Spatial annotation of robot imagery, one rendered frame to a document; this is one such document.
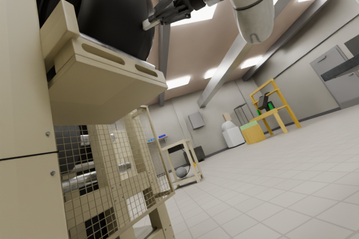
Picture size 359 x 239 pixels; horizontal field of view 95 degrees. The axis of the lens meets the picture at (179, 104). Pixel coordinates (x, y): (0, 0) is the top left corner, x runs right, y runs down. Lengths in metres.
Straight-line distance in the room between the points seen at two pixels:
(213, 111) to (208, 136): 1.47
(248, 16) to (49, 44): 0.54
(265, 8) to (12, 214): 0.71
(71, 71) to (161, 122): 8.48
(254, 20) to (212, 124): 8.83
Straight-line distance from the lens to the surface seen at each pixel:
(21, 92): 0.46
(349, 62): 1.05
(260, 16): 0.61
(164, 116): 8.95
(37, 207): 0.40
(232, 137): 8.77
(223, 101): 9.99
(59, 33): 0.48
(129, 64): 0.55
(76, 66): 0.44
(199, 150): 7.87
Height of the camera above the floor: 0.52
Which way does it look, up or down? 17 degrees up
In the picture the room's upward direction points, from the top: 21 degrees counter-clockwise
